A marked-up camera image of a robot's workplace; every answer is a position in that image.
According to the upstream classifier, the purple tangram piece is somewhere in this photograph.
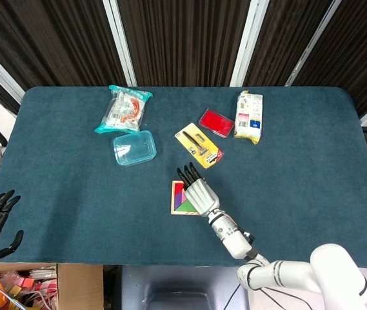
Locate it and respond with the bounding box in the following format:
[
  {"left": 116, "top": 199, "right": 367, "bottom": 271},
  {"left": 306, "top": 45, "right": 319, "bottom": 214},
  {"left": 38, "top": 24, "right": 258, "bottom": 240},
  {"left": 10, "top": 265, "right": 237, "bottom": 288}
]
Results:
[{"left": 174, "top": 192, "right": 186, "bottom": 211}]

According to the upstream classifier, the red ink pad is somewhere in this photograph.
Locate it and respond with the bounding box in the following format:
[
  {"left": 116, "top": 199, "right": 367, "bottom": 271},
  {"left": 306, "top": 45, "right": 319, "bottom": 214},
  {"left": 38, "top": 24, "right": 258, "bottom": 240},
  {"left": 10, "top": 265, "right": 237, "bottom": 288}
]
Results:
[{"left": 198, "top": 108, "right": 235, "bottom": 137}]

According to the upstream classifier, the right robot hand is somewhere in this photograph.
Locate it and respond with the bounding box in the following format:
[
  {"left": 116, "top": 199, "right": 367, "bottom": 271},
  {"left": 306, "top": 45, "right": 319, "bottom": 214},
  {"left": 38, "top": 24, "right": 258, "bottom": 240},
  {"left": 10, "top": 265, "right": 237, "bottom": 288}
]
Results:
[{"left": 176, "top": 162, "right": 220, "bottom": 216}]

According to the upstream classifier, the white yellow snack bag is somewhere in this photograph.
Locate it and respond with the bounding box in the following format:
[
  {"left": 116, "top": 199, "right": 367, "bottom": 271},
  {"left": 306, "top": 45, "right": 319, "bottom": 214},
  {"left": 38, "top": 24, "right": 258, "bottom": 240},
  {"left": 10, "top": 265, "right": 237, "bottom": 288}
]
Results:
[{"left": 233, "top": 90, "right": 264, "bottom": 145}]

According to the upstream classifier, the clear blue-rimmed plastic container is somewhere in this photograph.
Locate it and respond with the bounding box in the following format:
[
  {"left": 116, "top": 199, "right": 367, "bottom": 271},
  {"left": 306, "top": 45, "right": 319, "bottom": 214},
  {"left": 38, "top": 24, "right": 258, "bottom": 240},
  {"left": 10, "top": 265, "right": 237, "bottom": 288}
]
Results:
[{"left": 112, "top": 130, "right": 157, "bottom": 167}]

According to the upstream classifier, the teal table cloth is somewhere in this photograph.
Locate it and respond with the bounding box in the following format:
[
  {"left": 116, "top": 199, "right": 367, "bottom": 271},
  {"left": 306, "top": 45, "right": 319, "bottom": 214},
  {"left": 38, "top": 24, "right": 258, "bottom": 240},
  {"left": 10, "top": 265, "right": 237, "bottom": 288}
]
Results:
[{"left": 0, "top": 85, "right": 367, "bottom": 269}]

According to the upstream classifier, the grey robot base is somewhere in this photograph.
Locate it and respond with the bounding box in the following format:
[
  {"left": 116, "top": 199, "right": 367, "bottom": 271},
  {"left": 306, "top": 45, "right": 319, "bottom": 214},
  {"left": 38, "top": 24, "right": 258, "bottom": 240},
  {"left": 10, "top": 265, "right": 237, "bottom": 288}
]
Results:
[{"left": 121, "top": 265, "right": 248, "bottom": 310}]

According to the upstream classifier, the green triangle tangram piece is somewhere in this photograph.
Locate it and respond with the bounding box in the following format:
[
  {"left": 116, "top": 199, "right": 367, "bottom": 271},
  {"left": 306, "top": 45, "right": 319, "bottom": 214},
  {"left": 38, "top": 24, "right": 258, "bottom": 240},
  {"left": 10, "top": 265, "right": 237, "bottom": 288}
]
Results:
[{"left": 178, "top": 200, "right": 200, "bottom": 212}]

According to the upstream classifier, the wooden tangram tray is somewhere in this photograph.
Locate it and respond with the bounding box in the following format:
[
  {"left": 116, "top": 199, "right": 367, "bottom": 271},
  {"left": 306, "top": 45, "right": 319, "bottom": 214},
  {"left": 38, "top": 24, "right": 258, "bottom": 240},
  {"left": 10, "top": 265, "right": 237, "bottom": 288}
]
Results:
[{"left": 170, "top": 180, "right": 204, "bottom": 216}]

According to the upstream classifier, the teal snack bag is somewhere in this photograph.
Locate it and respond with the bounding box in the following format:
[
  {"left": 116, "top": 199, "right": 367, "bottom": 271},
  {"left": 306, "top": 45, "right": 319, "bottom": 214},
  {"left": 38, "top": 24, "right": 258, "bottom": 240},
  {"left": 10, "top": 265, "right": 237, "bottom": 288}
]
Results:
[{"left": 94, "top": 85, "right": 154, "bottom": 134}]

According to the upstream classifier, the brown cardboard box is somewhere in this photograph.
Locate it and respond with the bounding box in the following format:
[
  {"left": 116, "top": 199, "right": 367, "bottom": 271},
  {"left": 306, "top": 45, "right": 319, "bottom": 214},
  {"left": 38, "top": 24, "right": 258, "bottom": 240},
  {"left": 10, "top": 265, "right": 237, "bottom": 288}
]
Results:
[{"left": 0, "top": 263, "right": 104, "bottom": 310}]

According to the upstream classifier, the razor in yellow package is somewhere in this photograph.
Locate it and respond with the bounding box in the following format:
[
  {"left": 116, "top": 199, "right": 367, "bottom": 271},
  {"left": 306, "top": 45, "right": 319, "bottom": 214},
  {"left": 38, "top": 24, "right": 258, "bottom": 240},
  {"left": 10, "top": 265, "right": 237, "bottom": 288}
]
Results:
[{"left": 174, "top": 122, "right": 225, "bottom": 170}]

